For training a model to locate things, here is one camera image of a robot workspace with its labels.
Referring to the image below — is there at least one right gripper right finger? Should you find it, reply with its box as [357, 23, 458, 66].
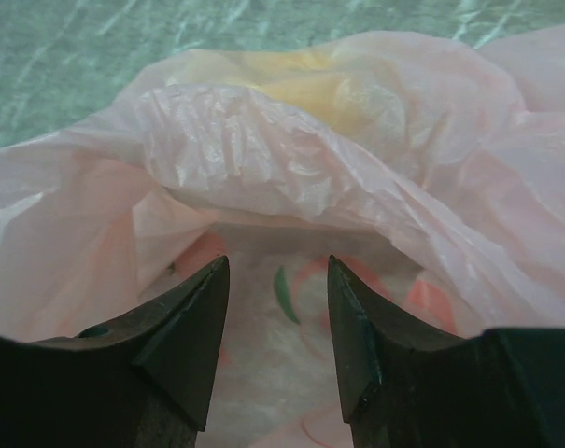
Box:
[327, 258, 565, 447]

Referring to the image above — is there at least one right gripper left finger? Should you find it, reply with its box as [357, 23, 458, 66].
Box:
[0, 257, 230, 447]

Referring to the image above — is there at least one pink plastic bag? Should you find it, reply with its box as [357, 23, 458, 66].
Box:
[0, 24, 565, 447]

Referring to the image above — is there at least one yellow fruit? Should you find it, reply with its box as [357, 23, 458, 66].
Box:
[186, 48, 396, 137]

